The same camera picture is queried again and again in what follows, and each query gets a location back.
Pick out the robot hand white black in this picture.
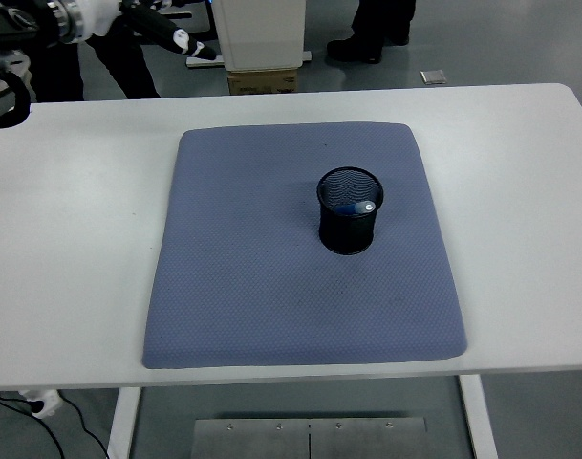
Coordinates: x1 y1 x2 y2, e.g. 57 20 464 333
73 0 220 61

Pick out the blue marker with clear cap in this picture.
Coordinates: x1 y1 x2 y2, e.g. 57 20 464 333
335 200 377 215

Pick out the black mesh pen holder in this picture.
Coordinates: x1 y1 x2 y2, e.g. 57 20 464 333
316 165 385 255

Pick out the person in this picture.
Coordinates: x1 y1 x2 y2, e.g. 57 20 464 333
327 0 416 64
30 18 162 102

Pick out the white device with black slot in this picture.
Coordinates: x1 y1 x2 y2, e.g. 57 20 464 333
161 0 211 35

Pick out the cardboard box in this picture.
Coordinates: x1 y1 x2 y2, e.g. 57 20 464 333
226 67 300 96

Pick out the white flat base bar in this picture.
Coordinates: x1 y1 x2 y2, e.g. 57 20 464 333
186 50 314 68

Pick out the blue-grey quilted mat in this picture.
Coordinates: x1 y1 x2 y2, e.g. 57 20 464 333
140 121 468 369

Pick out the white power strip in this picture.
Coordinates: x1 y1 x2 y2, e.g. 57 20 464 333
18 387 63 420

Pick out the white table leg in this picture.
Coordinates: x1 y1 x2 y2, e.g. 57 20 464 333
106 385 142 459
457 375 500 459

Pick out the grey metal plate with screws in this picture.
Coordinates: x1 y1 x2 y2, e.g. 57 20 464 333
192 417 429 459

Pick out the white pedestal cabinet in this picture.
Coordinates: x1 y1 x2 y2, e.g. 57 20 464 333
211 0 307 72

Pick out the black floor cable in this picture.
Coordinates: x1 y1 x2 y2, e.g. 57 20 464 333
0 390 111 459

